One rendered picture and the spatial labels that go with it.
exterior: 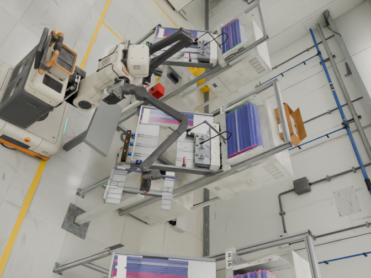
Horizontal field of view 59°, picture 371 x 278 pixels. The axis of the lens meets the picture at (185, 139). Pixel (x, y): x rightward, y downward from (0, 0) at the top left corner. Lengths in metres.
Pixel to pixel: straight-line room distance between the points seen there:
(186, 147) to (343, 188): 1.82
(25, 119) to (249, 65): 2.39
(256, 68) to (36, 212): 2.67
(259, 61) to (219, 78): 0.50
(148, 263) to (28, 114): 1.39
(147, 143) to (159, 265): 1.09
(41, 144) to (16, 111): 0.38
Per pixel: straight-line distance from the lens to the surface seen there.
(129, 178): 3.32
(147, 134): 3.03
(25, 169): 3.11
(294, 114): 3.34
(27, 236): 2.96
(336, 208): 3.88
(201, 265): 2.45
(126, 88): 2.35
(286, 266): 2.29
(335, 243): 3.74
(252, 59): 3.84
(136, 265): 2.41
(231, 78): 3.97
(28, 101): 2.61
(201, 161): 2.82
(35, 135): 2.93
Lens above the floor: 2.54
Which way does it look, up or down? 30 degrees down
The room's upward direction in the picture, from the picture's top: 63 degrees clockwise
